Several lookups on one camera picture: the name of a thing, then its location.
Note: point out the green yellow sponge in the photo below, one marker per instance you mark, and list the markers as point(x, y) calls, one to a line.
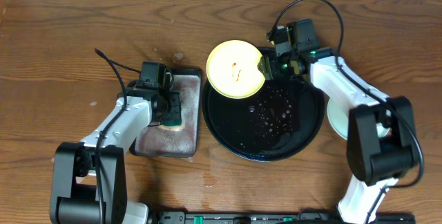
point(173, 125)

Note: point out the black rectangular soapy tray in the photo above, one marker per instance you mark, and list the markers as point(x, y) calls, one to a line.
point(156, 141)

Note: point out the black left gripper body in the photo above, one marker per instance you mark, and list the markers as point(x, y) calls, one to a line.
point(174, 106)

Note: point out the black round tray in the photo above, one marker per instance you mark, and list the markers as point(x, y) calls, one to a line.
point(277, 122)

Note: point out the yellow plate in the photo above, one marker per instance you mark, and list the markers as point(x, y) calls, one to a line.
point(232, 69)

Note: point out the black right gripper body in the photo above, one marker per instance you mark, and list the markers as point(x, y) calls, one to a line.
point(277, 66)

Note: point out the light blue plate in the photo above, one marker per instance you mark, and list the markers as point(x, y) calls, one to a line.
point(336, 120)

